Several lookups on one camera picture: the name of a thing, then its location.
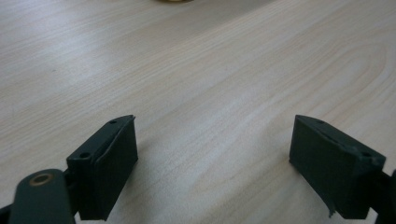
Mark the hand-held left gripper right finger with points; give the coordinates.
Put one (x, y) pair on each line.
(333, 165)

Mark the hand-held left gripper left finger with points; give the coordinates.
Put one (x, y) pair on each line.
(106, 168)

